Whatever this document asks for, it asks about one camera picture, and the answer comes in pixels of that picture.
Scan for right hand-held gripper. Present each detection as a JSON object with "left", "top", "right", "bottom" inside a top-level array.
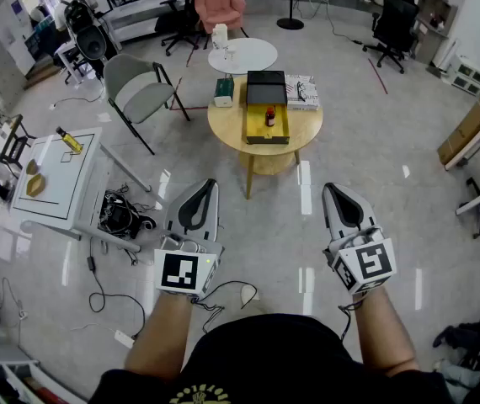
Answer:
[{"left": 321, "top": 181, "right": 398, "bottom": 297}]

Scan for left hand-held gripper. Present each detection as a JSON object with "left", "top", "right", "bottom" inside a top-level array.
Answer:
[{"left": 153, "top": 178, "right": 225, "bottom": 299}]

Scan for person's left forearm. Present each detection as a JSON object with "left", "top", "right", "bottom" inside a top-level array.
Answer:
[{"left": 124, "top": 289, "right": 194, "bottom": 383}]

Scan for person's right forearm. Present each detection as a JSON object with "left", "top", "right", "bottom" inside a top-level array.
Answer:
[{"left": 350, "top": 286, "right": 421, "bottom": 379}]

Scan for green tissue box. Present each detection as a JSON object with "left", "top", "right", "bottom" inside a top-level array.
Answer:
[{"left": 213, "top": 77, "right": 236, "bottom": 109}]

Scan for long cardboard box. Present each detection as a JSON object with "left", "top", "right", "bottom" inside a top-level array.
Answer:
[{"left": 436, "top": 95, "right": 480, "bottom": 167}]

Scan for person's left white shoe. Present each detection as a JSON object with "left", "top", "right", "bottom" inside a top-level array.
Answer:
[{"left": 239, "top": 284, "right": 261, "bottom": 306}]

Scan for round wooden table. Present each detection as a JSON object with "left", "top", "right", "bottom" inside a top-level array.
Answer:
[{"left": 206, "top": 76, "right": 324, "bottom": 201}]

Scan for printed white book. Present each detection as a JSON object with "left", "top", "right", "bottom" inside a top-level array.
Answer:
[{"left": 284, "top": 73, "right": 321, "bottom": 112}]

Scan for white desk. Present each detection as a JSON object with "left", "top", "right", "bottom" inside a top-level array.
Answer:
[{"left": 444, "top": 120, "right": 480, "bottom": 216}]

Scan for grey chair black legs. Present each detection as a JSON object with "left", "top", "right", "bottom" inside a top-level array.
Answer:
[{"left": 103, "top": 53, "right": 191, "bottom": 156}]

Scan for white floor power strip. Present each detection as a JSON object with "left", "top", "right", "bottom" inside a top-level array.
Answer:
[{"left": 113, "top": 329, "right": 136, "bottom": 350}]

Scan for olive oil bottle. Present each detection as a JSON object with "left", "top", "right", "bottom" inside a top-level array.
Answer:
[{"left": 56, "top": 126, "right": 84, "bottom": 155}]

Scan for white square table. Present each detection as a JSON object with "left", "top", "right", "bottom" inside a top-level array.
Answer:
[{"left": 9, "top": 126, "right": 153, "bottom": 253}]

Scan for large wooden bowl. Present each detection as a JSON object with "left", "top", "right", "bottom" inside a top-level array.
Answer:
[{"left": 25, "top": 173, "right": 49, "bottom": 198}]

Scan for person's black t-shirt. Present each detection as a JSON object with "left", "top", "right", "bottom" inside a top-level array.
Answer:
[{"left": 88, "top": 312, "right": 456, "bottom": 404}]

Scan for black swivel chair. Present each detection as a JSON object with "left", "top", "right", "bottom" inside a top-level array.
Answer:
[{"left": 431, "top": 303, "right": 480, "bottom": 366}]

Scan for round white table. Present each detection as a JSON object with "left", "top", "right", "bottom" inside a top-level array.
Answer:
[{"left": 207, "top": 37, "right": 279, "bottom": 77}]

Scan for low white cabinet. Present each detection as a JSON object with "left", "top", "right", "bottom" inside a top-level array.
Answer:
[{"left": 449, "top": 55, "right": 480, "bottom": 97}]

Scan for white jug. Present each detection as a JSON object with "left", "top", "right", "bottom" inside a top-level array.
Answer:
[{"left": 211, "top": 23, "right": 229, "bottom": 52}]

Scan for black floor stand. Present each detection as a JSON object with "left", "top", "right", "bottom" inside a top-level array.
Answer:
[{"left": 276, "top": 0, "right": 306, "bottom": 31}]

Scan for black round-back chair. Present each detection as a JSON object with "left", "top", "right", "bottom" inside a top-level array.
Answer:
[{"left": 74, "top": 24, "right": 110, "bottom": 66}]

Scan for white shelf rack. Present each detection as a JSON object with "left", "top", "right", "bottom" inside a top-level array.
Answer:
[{"left": 77, "top": 0, "right": 195, "bottom": 44}]

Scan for pink armchair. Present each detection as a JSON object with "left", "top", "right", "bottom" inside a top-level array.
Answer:
[{"left": 190, "top": 0, "right": 248, "bottom": 31}]

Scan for grey cubby cabinet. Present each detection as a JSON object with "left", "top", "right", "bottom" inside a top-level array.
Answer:
[{"left": 414, "top": 0, "right": 459, "bottom": 65}]

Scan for black backpack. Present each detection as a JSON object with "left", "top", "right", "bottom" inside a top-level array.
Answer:
[{"left": 63, "top": 0, "right": 96, "bottom": 35}]

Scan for grey locker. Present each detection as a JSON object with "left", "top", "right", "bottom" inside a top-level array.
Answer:
[{"left": 0, "top": 35, "right": 29, "bottom": 104}]

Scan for tangle of black cables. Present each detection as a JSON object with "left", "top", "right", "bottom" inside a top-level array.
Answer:
[{"left": 96, "top": 184, "right": 158, "bottom": 243}]

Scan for black power adaptor cable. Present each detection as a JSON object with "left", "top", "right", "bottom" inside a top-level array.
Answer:
[{"left": 85, "top": 237, "right": 147, "bottom": 341}]

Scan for black frame stool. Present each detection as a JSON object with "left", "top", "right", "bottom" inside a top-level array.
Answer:
[{"left": 0, "top": 114, "right": 38, "bottom": 173}]

